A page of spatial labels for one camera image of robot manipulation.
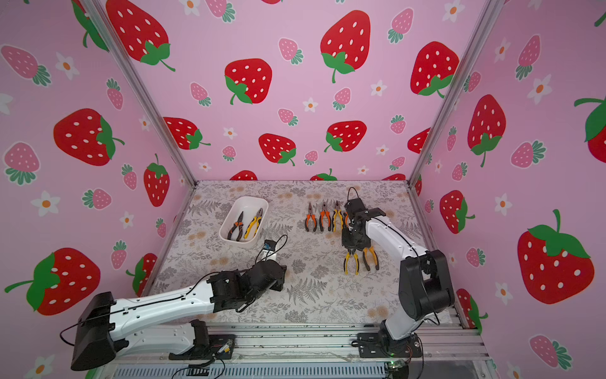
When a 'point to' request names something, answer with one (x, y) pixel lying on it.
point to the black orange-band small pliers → (240, 224)
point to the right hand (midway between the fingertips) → (357, 244)
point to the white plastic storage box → (245, 204)
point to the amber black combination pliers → (365, 257)
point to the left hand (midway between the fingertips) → (287, 268)
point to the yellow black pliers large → (337, 212)
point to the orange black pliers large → (328, 215)
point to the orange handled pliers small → (310, 214)
